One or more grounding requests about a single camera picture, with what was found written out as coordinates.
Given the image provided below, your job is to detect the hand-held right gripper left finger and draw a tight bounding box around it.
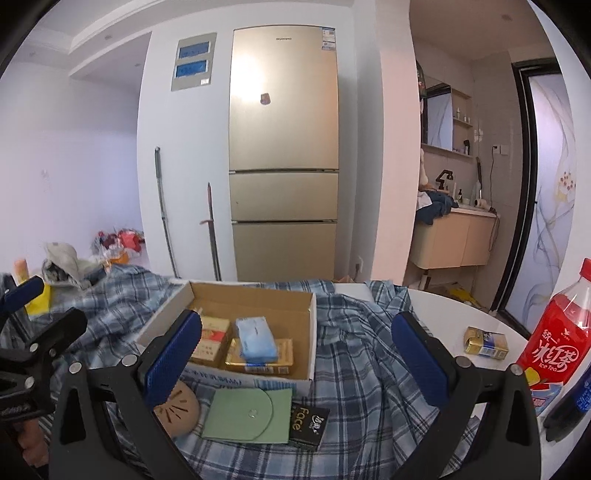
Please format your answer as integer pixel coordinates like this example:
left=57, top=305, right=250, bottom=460
left=48, top=309, right=218, bottom=480

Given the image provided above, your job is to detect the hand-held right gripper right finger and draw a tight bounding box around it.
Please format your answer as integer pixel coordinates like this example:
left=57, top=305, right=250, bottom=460
left=392, top=311, right=541, bottom=480

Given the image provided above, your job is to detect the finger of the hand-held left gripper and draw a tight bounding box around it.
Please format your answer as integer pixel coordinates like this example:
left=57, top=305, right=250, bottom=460
left=0, top=307, right=88, bottom=367
left=0, top=276, right=45, bottom=319

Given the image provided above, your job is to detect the red cigarette pack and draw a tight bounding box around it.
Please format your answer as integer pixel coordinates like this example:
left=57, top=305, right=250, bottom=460
left=189, top=316, right=232, bottom=368

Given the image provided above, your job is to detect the round tan slotted disc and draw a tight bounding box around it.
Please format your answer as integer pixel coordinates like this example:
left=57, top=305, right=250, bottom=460
left=154, top=379, right=201, bottom=438

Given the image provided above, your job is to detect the green disc sleeve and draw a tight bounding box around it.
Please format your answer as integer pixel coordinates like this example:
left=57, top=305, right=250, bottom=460
left=202, top=388, right=294, bottom=445

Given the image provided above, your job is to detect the light blue tissue pack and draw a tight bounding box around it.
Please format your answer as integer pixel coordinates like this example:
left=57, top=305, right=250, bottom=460
left=235, top=317, right=279, bottom=361

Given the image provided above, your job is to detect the cardboard box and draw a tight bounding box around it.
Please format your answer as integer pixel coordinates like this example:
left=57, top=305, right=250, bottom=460
left=134, top=279, right=318, bottom=393

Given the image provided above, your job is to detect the small black box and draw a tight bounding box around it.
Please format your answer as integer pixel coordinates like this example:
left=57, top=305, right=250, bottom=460
left=288, top=401, right=331, bottom=448

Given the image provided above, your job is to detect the person's left hand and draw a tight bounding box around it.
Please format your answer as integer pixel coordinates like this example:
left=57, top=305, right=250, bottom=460
left=16, top=418, right=51, bottom=468

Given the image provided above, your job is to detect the yellow packet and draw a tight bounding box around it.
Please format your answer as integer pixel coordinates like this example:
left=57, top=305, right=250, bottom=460
left=27, top=284, right=51, bottom=317

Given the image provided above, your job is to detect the blue plaid cloth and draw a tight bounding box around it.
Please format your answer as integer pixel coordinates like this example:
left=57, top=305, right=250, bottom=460
left=0, top=263, right=481, bottom=480

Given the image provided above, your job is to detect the grey white bag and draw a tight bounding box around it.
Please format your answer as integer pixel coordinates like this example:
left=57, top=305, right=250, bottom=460
left=42, top=242, right=105, bottom=289

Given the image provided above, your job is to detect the yellow bag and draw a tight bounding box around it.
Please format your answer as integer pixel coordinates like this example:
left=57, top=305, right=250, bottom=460
left=448, top=286, right=483, bottom=308

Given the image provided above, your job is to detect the pile of red bags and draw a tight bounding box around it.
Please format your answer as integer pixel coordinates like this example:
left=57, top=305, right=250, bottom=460
left=95, top=228, right=146, bottom=264

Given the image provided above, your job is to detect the beige vanity cabinet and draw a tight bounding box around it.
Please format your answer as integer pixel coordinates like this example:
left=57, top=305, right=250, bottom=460
left=409, top=208, right=502, bottom=269

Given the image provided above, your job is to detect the red iced tea bottle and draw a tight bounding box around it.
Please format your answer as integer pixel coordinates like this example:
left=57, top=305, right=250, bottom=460
left=515, top=258, right=591, bottom=377

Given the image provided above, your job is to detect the dark cola bottle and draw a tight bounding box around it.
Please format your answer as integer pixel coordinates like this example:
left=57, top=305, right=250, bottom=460
left=542, top=364, right=591, bottom=444

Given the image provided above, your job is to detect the blue clothes pile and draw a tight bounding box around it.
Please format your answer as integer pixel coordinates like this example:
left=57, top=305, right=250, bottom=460
left=418, top=189, right=459, bottom=226

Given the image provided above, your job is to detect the black-framed glass door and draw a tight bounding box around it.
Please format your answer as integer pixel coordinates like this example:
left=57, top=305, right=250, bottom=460
left=489, top=59, right=578, bottom=333

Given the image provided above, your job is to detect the bathroom mirror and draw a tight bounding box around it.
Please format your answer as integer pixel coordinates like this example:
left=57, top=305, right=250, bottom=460
left=422, top=85, right=453, bottom=149

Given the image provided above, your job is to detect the gold refrigerator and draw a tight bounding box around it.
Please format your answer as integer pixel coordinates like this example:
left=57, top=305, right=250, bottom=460
left=228, top=25, right=340, bottom=282

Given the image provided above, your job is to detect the grey mop handle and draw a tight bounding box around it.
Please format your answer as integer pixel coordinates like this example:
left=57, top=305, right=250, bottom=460
left=154, top=147, right=180, bottom=278

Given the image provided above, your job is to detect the beige wall shelf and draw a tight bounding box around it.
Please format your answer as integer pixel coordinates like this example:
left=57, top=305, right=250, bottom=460
left=451, top=90, right=474, bottom=158

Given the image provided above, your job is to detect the grey wall panel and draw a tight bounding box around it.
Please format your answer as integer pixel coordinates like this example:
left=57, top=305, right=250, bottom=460
left=171, top=31, right=218, bottom=92

